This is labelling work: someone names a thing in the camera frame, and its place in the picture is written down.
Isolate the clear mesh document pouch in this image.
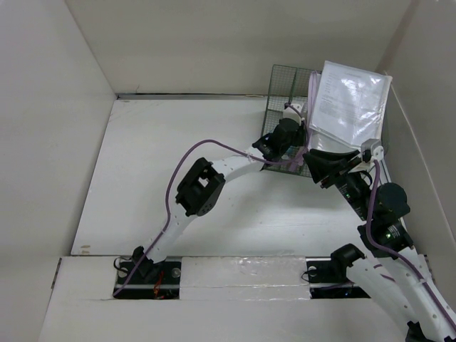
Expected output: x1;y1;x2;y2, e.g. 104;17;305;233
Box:
309;61;393;148

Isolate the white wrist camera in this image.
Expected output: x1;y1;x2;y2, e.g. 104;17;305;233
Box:
282;103;305;123
361;139;385;164

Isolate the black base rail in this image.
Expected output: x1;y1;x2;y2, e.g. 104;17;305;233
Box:
113;256;368;301

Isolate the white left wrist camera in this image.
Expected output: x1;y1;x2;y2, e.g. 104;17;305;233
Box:
282;103;305;123

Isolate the pink highlighter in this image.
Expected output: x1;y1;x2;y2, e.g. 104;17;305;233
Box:
289;156;304;172

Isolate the clear pouch with purple zipper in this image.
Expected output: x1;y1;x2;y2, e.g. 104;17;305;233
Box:
304;70;357;157

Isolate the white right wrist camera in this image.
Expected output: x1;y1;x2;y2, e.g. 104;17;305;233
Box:
361;139;385;164

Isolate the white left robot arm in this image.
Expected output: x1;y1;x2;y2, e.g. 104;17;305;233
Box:
132;118;307;283

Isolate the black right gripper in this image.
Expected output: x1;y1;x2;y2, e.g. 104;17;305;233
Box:
302;146;373;219

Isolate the green wire desk organizer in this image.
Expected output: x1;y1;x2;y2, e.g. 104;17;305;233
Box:
254;63;388;179

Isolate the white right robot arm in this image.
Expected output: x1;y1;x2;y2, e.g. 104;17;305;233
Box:
304;150;455;341

